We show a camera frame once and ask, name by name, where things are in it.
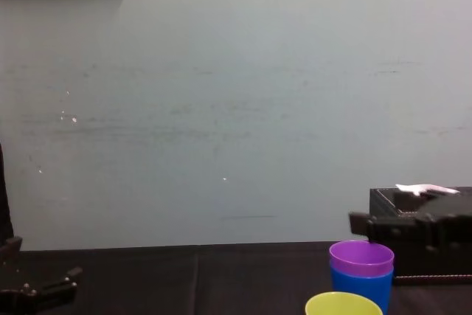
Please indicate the black leather tissue box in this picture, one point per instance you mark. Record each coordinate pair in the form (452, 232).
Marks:
(383, 204)

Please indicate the blue plastic cup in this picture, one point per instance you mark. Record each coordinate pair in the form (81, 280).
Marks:
(363, 289)

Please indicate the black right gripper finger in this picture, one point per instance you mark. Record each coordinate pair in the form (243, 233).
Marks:
(391, 228)

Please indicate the black table cloth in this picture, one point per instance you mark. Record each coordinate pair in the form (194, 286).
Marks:
(184, 282)

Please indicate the yellow-green plastic cup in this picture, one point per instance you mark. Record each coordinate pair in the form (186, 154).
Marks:
(343, 305)

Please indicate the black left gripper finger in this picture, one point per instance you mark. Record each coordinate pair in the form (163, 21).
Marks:
(13, 245)
(59, 287)

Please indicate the white tissue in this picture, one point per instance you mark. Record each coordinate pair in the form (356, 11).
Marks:
(420, 188)

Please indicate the purple plastic cup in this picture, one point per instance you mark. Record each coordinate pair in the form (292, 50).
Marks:
(363, 257)

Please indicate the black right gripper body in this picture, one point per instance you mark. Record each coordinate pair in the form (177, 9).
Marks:
(451, 226)

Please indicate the black hanging fabric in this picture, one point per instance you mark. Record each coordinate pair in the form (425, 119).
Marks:
(3, 197)

